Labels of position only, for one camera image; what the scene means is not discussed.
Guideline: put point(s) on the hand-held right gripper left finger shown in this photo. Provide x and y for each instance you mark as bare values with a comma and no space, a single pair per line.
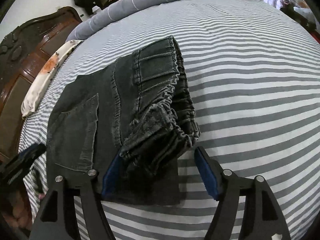
110,177

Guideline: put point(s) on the grey white striped bed sheet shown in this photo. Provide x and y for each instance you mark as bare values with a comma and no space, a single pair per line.
250,105

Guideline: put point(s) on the dark grey denim pants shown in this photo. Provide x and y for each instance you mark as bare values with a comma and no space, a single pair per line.
100,117

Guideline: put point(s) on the floral white pillow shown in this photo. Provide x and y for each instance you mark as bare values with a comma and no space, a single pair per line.
47,72

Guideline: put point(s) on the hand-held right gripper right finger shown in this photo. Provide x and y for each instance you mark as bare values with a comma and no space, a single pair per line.
207,175

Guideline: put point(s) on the carved dark wooden headboard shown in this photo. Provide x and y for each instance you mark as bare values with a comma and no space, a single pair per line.
22,62

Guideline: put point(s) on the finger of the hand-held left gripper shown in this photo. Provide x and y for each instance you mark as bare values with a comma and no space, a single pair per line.
25,157

